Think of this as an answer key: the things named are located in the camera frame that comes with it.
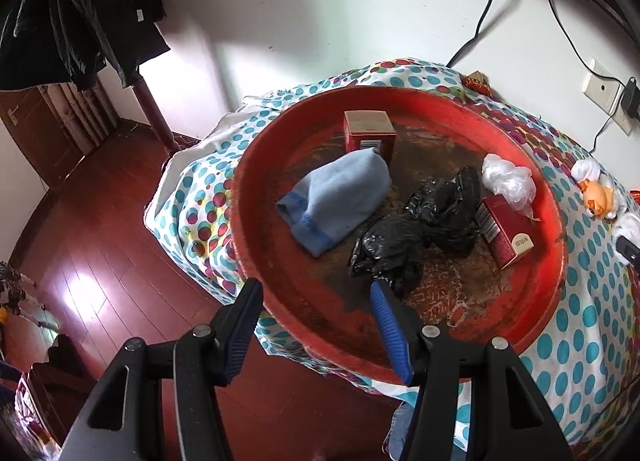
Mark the long red box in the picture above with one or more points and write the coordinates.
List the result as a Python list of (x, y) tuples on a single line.
[(505, 236)]

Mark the small red box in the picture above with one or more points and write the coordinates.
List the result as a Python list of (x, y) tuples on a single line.
[(367, 141)]

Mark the orange toy figure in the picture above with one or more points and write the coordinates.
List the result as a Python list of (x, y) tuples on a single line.
[(599, 198)]

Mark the black power adapter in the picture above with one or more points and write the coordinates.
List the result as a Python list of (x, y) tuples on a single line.
[(631, 98)]

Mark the polka dot blanket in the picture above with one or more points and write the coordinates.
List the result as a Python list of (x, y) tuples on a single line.
[(590, 316)]

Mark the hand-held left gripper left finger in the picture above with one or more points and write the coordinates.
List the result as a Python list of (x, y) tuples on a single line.
[(245, 326)]

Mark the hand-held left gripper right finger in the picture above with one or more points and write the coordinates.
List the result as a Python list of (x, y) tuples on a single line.
[(392, 336)]

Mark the dark wooden post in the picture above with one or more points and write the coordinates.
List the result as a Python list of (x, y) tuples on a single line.
[(152, 111)]

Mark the light blue sock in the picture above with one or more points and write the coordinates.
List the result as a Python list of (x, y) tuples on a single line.
[(340, 191)]

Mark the black plastic bag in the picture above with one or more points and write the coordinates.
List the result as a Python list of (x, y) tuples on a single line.
[(390, 246)]

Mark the wooden door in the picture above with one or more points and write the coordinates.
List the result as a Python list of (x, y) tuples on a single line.
[(35, 136)]

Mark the dark wooden chair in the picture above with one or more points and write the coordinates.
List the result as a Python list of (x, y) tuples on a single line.
[(55, 386)]

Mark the spotted patterned object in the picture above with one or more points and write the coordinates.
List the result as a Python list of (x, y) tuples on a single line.
[(12, 286)]

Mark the white wall socket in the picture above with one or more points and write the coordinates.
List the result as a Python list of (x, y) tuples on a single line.
[(625, 122)]

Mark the clear plastic bag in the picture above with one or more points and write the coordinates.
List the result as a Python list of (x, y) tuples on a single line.
[(510, 183)]

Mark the small red patterned packet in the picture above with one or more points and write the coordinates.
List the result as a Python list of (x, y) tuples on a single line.
[(477, 82)]

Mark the white wall jack plate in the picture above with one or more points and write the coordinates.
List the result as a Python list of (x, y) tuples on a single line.
[(602, 86)]

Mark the round red tray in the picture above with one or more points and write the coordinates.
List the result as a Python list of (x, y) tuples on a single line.
[(280, 266)]

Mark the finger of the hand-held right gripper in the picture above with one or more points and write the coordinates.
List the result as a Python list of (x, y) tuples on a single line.
[(629, 251)]

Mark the brown radiator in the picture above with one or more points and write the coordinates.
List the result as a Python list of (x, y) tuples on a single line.
[(80, 113)]

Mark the black hanging jacket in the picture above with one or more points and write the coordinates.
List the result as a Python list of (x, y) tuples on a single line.
[(75, 6)]

